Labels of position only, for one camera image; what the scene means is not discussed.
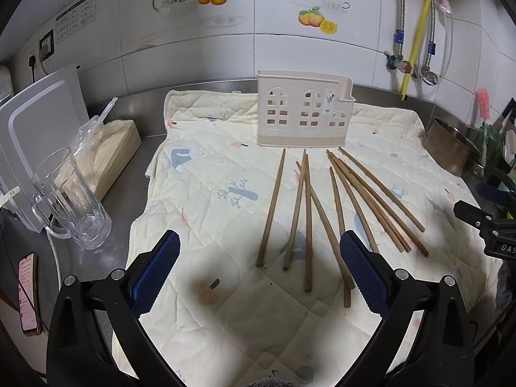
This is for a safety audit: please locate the stainless steel pot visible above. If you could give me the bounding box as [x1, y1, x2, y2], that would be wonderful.
[425, 117, 480, 176]

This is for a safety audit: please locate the cream quilted mat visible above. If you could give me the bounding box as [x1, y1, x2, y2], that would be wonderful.
[129, 91, 501, 386]

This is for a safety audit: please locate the clear glass mug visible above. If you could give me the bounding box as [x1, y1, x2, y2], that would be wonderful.
[32, 148, 112, 251]

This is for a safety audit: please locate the smartphone with pink screen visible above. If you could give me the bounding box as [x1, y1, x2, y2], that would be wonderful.
[17, 253, 42, 336]

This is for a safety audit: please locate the bagged beige napkin stack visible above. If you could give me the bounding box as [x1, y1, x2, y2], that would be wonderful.
[71, 97, 142, 200]

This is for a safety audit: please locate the pink bottle brush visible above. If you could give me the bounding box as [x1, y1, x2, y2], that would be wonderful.
[475, 87, 490, 122]

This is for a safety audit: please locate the steel angle valve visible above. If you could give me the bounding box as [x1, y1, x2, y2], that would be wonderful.
[412, 65, 439, 86]

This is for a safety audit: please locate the beige plastic utensil holder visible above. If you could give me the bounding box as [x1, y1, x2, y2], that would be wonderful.
[257, 70, 355, 148]

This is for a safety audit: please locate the white countertop appliance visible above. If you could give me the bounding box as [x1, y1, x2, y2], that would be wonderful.
[0, 65, 88, 233]

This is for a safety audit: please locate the braided steel hose right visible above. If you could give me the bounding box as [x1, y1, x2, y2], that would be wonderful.
[422, 0, 438, 69]

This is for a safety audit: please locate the red handled water valve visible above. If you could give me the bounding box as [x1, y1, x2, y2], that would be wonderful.
[384, 51, 412, 74]

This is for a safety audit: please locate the wall power socket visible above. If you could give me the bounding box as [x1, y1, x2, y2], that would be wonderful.
[38, 30, 55, 61]

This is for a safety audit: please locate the yellow gas hose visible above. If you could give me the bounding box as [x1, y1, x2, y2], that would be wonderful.
[400, 0, 438, 101]

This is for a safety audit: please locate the wall instruction label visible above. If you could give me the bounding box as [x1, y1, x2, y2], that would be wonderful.
[54, 0, 96, 44]

